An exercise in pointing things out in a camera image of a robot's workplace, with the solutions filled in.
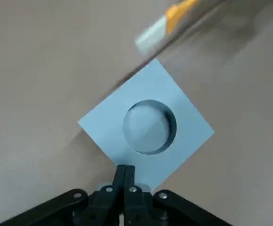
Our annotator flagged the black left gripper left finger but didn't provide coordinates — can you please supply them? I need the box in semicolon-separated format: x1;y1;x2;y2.
0;164;127;226

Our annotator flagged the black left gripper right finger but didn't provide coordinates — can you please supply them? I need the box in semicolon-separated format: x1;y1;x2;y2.
126;165;233;226

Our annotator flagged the grey cube with round hole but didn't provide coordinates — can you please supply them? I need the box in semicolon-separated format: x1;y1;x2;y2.
77;58;216;191

